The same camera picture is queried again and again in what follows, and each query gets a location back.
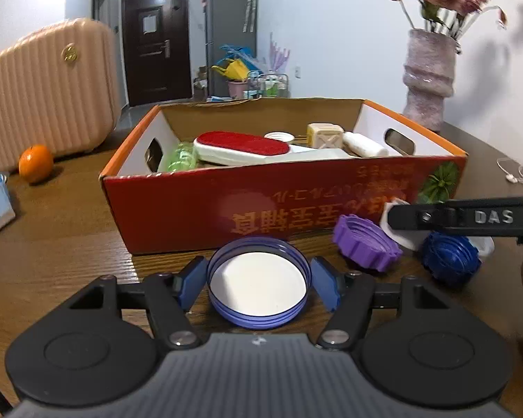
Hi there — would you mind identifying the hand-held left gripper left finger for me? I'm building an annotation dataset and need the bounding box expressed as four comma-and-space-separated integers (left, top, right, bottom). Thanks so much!
63, 256, 207, 350

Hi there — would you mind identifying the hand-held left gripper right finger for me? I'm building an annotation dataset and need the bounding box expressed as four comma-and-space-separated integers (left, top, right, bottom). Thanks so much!
310, 256, 452, 350

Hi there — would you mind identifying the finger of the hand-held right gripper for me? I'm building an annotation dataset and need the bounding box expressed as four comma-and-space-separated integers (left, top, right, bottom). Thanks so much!
387, 197, 523, 245

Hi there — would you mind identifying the dark blue ridged lid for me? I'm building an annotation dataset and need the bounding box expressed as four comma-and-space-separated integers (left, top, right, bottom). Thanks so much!
420, 231, 483, 288

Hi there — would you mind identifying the blue jar lid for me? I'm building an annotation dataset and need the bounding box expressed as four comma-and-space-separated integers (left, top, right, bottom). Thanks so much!
206, 237, 312, 330

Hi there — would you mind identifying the red cardboard box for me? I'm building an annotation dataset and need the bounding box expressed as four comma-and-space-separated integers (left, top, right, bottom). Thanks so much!
99, 98, 469, 256

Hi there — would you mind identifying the white plastic bottle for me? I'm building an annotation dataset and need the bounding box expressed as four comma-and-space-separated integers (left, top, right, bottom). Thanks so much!
342, 131, 390, 158

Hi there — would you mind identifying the green plastic bottle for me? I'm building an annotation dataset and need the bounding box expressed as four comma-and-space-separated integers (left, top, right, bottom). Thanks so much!
167, 141, 199, 173

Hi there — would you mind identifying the red and white lint brush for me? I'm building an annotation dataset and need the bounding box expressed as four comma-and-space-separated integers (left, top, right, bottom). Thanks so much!
194, 131, 292, 167

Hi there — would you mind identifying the beige cube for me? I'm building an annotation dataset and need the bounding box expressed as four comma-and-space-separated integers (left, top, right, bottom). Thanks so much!
307, 123, 346, 151

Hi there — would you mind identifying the purple ridged lid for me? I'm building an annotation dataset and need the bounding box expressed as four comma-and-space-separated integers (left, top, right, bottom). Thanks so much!
332, 214, 404, 273

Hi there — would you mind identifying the pink textured vase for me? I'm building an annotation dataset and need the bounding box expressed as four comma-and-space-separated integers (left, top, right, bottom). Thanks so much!
402, 28, 458, 134

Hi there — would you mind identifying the orange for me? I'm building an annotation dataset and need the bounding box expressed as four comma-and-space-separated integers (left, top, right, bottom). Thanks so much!
18, 144, 55, 184

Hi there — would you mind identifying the rack with bottles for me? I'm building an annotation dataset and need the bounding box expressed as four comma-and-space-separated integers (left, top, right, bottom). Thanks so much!
248, 72, 291, 99

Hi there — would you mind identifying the yellow watering can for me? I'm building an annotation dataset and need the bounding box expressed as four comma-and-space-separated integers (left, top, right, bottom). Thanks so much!
211, 60, 249, 83

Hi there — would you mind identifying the dark brown door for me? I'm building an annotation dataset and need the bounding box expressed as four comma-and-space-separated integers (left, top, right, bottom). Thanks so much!
121, 0, 194, 108

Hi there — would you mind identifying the pink ribbed suitcase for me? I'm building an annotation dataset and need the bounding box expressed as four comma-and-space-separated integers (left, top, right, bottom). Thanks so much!
0, 18, 122, 171

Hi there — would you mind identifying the grey refrigerator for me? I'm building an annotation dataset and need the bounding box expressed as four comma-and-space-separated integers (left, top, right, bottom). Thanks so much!
204, 0, 259, 99

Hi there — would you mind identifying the purple wall sticker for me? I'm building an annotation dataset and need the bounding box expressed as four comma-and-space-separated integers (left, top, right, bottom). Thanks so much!
267, 32, 291, 73

